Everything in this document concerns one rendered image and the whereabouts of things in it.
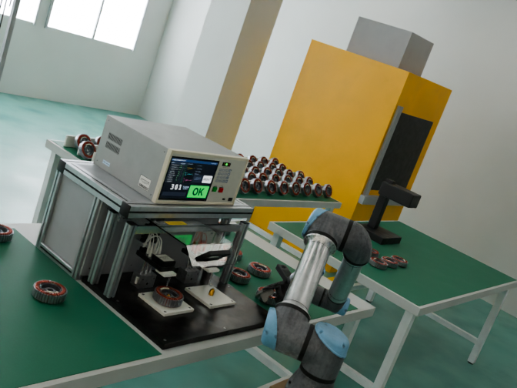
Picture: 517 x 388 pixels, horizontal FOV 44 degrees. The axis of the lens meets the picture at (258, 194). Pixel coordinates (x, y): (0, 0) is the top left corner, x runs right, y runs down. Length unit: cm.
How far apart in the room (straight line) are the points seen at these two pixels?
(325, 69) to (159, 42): 477
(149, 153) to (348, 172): 375
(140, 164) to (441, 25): 584
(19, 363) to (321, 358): 85
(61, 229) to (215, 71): 405
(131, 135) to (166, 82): 784
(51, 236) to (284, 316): 103
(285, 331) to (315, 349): 10
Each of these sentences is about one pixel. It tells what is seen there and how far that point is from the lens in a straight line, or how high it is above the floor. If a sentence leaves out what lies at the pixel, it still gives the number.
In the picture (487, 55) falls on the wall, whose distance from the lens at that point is 754.
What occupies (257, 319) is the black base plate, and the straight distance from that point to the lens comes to 255.
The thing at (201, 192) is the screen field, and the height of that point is 117.
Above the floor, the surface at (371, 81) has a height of 177.
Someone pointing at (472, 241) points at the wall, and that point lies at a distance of 740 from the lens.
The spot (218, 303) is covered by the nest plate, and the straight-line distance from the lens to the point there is 253.
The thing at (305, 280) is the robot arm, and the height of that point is 112.
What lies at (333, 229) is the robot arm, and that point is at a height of 127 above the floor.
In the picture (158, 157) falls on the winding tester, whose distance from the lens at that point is 231.
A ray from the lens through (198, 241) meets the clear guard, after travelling 223.
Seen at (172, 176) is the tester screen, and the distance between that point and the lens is 231.
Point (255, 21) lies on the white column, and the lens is 635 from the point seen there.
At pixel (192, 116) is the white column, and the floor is 85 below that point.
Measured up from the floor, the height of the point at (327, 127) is 123.
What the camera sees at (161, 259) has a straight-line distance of 237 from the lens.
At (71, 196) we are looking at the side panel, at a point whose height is 101.
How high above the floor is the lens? 177
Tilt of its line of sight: 13 degrees down
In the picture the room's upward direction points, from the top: 20 degrees clockwise
